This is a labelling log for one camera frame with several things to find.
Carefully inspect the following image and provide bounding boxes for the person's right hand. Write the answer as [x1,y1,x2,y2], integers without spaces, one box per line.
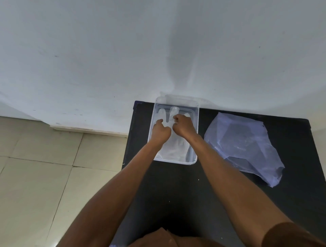
[172,114,198,139]

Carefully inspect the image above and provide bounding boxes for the clear plastic container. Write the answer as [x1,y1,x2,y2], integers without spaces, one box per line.
[147,94,200,165]

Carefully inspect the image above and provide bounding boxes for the brown shirt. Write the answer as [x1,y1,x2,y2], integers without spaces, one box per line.
[127,222,326,247]

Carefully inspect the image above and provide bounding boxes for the person's left forearm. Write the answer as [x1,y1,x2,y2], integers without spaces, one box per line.
[57,139,166,247]

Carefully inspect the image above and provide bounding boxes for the person's left hand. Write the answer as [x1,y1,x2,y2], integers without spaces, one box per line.
[150,119,172,146]

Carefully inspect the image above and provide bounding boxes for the white disposable glove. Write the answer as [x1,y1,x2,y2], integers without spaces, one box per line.
[156,107,192,162]

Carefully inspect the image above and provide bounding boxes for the person's right forearm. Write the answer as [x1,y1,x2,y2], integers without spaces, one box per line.
[187,134,294,247]

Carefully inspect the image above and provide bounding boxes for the clear plastic bag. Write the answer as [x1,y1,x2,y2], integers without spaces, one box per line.
[204,112,285,188]

